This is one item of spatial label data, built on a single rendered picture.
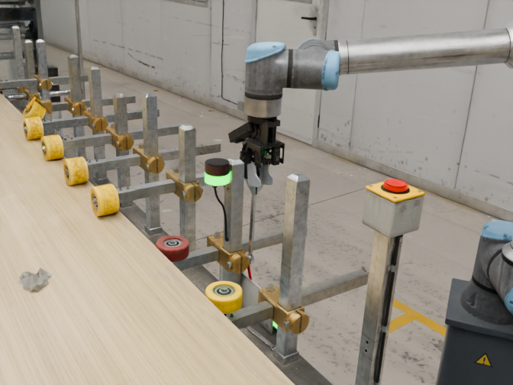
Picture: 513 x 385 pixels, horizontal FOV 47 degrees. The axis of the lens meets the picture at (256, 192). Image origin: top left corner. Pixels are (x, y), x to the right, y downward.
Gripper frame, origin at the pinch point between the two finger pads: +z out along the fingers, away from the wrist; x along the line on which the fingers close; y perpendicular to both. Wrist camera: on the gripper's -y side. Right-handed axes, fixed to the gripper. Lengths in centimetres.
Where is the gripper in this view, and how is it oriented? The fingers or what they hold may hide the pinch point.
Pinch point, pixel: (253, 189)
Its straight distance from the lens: 150.8
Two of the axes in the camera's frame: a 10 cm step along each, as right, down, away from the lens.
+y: 5.5, 3.4, -7.6
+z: -0.4, 9.2, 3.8
